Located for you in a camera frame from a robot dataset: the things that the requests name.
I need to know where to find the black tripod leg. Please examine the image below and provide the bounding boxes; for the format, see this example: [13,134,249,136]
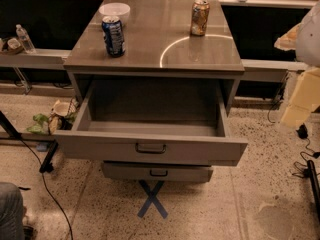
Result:
[39,140,58,173]

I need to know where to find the grey drawer cabinet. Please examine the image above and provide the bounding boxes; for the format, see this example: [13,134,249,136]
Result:
[64,0,244,109]

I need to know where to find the bowl on left shelf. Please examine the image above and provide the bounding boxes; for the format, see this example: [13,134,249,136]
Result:
[0,37,23,55]

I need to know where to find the grey top drawer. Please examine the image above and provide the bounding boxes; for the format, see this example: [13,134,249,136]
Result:
[55,77,247,166]

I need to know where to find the black floor cable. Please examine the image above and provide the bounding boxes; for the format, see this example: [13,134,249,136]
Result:
[18,137,74,240]

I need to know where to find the blue soda can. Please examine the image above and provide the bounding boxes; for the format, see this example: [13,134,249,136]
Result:
[102,16,125,57]

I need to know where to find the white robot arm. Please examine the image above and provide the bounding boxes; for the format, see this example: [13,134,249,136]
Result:
[274,1,320,67]

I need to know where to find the grey bottom drawer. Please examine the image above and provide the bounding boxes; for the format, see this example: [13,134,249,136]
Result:
[102,161,213,183]

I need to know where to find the person leg grey trousers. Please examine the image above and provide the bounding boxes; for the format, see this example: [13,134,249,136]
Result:
[0,182,25,240]

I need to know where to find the grey drawer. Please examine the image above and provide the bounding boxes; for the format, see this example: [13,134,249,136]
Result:
[55,77,247,166]
[102,161,213,183]

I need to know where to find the blue tape cross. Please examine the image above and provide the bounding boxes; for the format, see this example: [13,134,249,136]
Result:
[138,180,168,219]

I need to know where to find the black power adapter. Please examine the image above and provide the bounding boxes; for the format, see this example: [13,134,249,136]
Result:
[297,124,308,139]

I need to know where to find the clear water bottle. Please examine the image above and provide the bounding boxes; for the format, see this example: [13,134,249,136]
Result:
[16,24,36,53]

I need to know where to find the gold soda can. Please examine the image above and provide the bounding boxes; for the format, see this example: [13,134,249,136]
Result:
[190,0,210,36]

